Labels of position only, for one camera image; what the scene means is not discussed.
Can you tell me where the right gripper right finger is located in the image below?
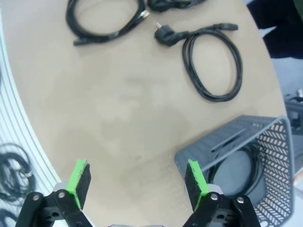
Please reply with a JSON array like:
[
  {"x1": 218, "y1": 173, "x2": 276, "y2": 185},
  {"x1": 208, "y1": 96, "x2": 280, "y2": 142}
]
[{"x1": 183, "y1": 159, "x2": 261, "y2": 227}]

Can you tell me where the black power cable with plug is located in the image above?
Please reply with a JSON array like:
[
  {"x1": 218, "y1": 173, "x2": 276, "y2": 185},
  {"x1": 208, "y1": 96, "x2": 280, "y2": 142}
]
[
  {"x1": 154, "y1": 21, "x2": 244, "y2": 103},
  {"x1": 147, "y1": 0, "x2": 208, "y2": 13}
]

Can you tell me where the person in dark green sweater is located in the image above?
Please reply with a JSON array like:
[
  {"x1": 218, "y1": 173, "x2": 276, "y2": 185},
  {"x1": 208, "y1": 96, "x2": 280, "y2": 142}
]
[{"x1": 246, "y1": 0, "x2": 303, "y2": 59}]

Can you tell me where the white ribbed base platform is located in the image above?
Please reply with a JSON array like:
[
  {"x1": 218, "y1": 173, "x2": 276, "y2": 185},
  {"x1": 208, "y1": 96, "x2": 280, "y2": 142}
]
[{"x1": 0, "y1": 7, "x2": 62, "y2": 227}]

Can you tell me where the black supply cable bundle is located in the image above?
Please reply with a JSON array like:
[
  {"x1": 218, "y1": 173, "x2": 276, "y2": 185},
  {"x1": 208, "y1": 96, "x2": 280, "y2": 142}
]
[{"x1": 0, "y1": 143, "x2": 37, "y2": 227}]

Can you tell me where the grey plastic lattice basket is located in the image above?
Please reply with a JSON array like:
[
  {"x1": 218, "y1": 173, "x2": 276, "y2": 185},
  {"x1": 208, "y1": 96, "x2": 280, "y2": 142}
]
[{"x1": 174, "y1": 114, "x2": 295, "y2": 227}]

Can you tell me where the black USB cable coil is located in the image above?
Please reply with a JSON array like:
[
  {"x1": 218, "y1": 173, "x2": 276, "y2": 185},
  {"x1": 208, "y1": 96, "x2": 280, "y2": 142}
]
[
  {"x1": 65, "y1": 0, "x2": 150, "y2": 47},
  {"x1": 203, "y1": 144, "x2": 265, "y2": 197}
]

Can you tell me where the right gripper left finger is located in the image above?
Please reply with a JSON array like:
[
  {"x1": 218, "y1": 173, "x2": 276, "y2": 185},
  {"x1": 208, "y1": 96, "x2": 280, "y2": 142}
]
[{"x1": 18, "y1": 159, "x2": 94, "y2": 227}]

